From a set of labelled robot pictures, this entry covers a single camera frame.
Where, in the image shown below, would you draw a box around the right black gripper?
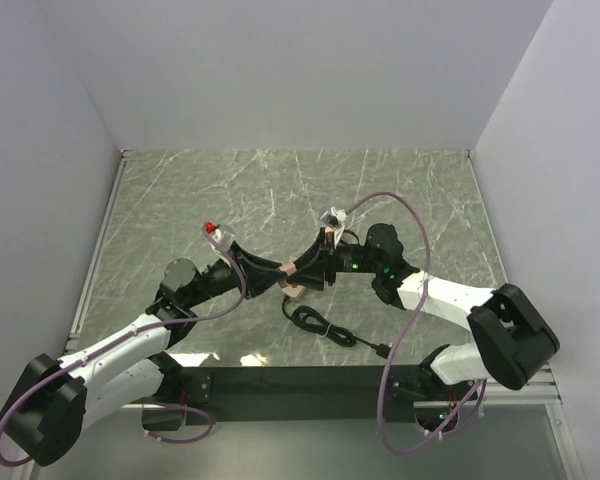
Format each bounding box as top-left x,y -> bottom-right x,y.
287,228 -> 382,292

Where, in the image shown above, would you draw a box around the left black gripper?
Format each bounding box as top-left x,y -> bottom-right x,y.
185,240 -> 286,308

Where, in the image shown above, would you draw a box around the dusty pink plug adapter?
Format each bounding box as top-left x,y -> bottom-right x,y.
279,262 -> 298,282

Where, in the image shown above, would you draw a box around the beige power strip red sockets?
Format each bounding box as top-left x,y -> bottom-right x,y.
279,281 -> 307,301

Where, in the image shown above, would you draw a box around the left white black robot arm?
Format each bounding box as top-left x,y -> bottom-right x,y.
0,240 -> 297,467

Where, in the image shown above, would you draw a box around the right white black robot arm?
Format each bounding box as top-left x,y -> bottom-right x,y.
284,223 -> 560,399

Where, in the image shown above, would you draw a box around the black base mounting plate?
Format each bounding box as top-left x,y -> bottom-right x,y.
139,364 -> 481,432

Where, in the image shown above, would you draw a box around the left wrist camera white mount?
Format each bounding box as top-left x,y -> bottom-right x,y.
201,221 -> 235,257

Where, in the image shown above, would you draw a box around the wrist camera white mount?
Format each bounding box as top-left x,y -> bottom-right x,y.
201,221 -> 235,257
320,206 -> 348,247

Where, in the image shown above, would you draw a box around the black power strip cord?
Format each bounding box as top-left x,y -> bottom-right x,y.
279,294 -> 395,359

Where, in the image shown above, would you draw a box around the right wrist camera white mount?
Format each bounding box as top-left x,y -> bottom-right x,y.
320,206 -> 348,247

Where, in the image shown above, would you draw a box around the aluminium extrusion rail front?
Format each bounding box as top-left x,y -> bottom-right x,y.
114,369 -> 563,414

